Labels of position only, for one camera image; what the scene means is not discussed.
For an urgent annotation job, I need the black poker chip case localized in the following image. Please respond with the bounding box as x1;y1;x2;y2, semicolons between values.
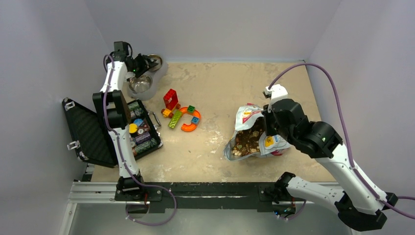
62;98;163;168

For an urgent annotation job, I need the red toy block frame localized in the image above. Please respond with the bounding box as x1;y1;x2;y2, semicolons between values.
161;89;181;118

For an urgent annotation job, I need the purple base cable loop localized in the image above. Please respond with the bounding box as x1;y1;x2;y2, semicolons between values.
125;185;179;227

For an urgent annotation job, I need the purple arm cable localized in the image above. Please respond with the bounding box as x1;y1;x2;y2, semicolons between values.
268;63;415;220
102;54;146;189

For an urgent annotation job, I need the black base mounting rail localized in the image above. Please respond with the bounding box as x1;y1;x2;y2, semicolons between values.
115;182;303;213

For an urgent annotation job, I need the grey double pet bowl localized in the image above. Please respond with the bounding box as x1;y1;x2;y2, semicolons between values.
127;54;168;101

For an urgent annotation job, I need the aluminium frame rail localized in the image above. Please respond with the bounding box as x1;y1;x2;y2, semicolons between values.
69;182;116;204

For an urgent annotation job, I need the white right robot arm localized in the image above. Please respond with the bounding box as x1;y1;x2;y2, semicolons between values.
262;98;398;232

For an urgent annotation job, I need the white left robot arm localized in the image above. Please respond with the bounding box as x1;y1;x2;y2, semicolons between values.
92;41;160;200

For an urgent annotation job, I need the colourful pet food bag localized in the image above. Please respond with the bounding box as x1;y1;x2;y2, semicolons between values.
223;103;291;162

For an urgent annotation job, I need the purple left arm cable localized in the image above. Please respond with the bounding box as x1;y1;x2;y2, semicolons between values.
102;54;146;189

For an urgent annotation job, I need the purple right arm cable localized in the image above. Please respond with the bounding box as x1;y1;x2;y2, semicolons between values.
268;63;415;220

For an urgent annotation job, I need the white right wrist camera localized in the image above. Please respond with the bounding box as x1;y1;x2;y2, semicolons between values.
263;84;288;106

